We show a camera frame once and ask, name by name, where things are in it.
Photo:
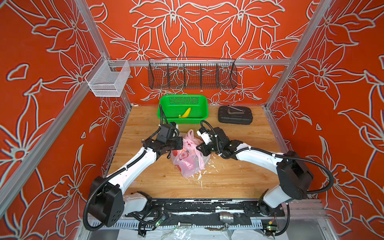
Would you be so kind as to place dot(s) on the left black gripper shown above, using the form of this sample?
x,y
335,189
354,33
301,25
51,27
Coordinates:
x,y
179,140

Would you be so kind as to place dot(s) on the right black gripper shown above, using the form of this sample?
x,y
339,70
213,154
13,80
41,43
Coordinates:
x,y
203,147

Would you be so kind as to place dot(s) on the pink plastic bag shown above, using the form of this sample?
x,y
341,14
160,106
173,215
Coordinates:
x,y
189,160

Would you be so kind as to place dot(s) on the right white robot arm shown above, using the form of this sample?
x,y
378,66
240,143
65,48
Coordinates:
x,y
294,176

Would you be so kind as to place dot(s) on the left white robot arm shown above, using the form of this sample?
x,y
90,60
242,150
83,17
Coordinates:
x,y
106,204

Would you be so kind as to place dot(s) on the black plastic tool case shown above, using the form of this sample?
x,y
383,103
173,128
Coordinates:
x,y
235,115

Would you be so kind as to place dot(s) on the yellow banana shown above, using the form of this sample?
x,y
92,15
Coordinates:
x,y
186,114

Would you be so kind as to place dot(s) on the green plastic basket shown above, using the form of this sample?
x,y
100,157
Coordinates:
x,y
175,105

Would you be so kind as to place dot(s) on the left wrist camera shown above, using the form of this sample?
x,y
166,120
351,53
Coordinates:
x,y
167,132

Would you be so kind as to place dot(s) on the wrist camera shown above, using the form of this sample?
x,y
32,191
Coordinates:
x,y
167,132
204,135

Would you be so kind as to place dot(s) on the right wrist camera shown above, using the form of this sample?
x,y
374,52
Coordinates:
x,y
204,135

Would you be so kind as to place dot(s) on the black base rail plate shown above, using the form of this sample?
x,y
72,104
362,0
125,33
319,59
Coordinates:
x,y
247,207

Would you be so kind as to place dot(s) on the black wire wall basket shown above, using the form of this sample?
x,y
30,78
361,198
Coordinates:
x,y
190,73

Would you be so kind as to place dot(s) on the clear plastic wall bin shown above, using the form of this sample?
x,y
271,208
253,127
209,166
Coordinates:
x,y
108,78

